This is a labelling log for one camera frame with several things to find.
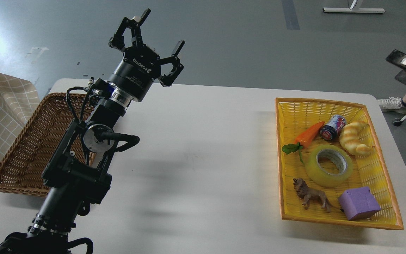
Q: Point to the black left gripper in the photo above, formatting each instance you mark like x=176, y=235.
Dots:
x=137, y=70

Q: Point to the yellow tape roll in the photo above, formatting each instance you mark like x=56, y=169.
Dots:
x=338, y=157

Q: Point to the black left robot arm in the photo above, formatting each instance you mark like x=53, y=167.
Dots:
x=77, y=172

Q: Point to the yellow plastic basket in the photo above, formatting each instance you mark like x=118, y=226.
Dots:
x=294, y=116

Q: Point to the brown wicker basket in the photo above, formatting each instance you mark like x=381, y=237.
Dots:
x=22, y=166

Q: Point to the orange toy carrot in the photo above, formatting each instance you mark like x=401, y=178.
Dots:
x=303, y=140

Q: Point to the small drink can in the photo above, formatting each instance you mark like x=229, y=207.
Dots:
x=331, y=130

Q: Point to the brown toy lion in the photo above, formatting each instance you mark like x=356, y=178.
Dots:
x=306, y=193

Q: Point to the toy croissant bread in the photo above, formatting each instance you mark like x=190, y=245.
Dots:
x=349, y=139

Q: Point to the purple foam cube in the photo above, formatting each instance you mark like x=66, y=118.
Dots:
x=358, y=203

